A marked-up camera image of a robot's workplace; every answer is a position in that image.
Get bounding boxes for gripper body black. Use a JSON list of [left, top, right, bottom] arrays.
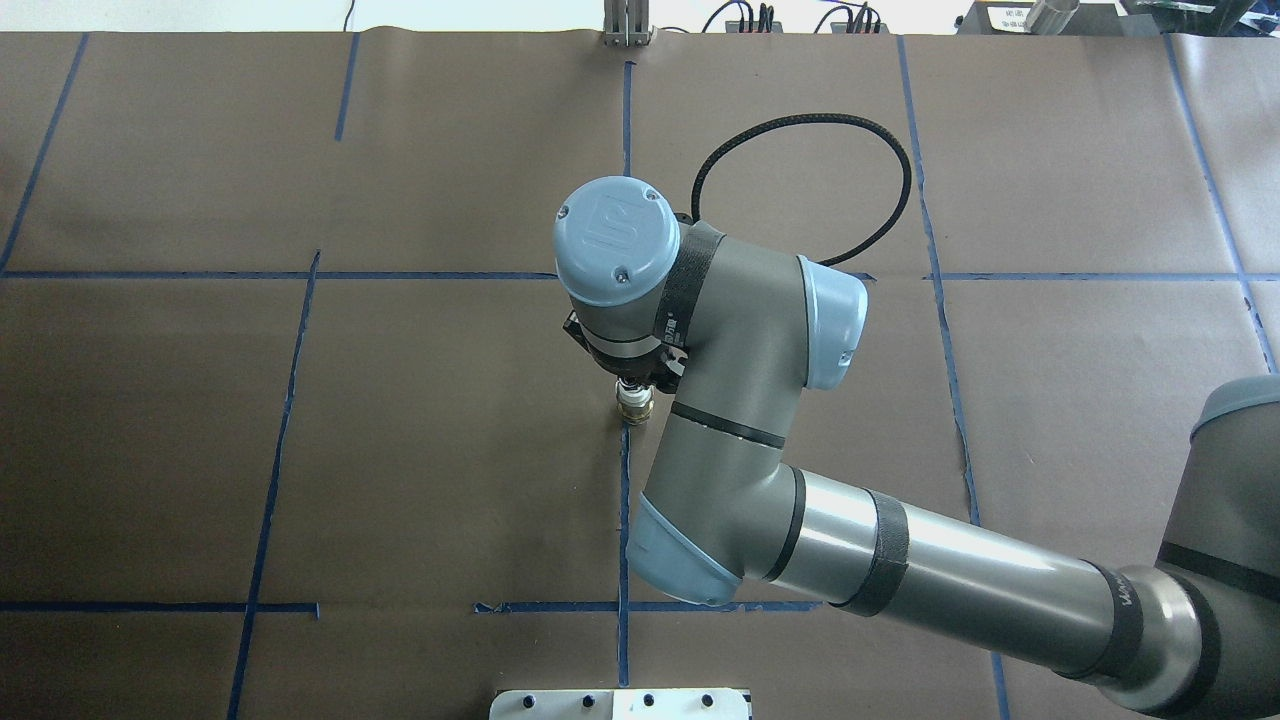
[[586, 340, 671, 386]]

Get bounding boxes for brass valve white PPR ends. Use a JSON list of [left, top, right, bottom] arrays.
[[614, 379, 655, 427]]

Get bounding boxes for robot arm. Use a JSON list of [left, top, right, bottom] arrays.
[[553, 176, 1277, 719]]

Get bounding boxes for black box on table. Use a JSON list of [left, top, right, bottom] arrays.
[[955, 1, 1124, 37]]

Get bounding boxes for steel cylinder weight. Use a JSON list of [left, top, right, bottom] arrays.
[[1023, 0, 1082, 36]]

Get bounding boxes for black camera cable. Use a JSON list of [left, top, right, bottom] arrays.
[[690, 113, 913, 269]]

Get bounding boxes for white pedestal column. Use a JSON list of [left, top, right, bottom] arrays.
[[489, 687, 754, 719]]

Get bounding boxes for aluminium frame post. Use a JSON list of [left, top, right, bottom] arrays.
[[602, 0, 654, 47]]

